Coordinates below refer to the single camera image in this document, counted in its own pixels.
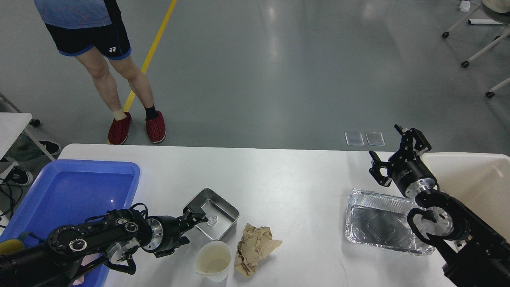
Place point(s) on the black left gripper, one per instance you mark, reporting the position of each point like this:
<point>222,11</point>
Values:
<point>167,232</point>

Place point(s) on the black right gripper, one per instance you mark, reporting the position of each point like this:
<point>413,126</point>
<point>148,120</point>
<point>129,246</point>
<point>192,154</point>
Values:
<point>411,176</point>

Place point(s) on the square stainless steel tray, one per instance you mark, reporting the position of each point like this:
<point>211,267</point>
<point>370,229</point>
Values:
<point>221,215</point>

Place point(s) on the aluminium foil tray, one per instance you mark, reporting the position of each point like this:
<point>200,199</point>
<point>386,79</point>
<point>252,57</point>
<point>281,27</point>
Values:
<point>380,220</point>

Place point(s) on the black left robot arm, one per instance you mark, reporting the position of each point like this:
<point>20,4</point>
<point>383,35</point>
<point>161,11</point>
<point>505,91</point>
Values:
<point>72,251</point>

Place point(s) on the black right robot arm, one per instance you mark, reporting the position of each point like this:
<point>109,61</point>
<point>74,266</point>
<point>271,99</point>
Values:
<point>475,254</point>

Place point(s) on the clear floor plate right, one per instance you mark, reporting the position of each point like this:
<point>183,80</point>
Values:
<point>375,138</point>

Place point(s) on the clear floor plate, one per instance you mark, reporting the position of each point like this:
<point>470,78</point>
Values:
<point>375,138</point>
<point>354,138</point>

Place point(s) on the white paper cup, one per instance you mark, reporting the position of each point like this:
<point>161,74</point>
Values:
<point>213,261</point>

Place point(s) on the clear floor plate left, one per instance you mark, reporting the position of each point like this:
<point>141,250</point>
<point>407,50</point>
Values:
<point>354,138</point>

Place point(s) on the crumpled brown paper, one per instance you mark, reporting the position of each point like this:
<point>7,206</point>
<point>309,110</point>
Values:
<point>256,244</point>

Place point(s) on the beige plastic bin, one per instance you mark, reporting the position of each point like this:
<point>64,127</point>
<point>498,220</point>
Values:
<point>480,181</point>

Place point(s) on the white wheeled chair base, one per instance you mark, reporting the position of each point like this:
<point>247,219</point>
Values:
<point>475,48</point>

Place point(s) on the blue plastic bin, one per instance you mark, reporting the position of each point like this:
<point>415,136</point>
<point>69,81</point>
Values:
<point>69,191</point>

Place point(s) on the dark teal HOME mug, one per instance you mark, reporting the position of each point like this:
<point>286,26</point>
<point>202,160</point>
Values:
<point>23,241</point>

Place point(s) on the seated person at left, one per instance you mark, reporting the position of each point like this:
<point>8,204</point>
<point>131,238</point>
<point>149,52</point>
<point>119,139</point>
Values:
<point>27,155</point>

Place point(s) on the white side table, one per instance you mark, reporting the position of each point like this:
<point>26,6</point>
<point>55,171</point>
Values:
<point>12,125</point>

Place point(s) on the standing person in shorts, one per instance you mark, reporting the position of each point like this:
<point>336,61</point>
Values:
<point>94,33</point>

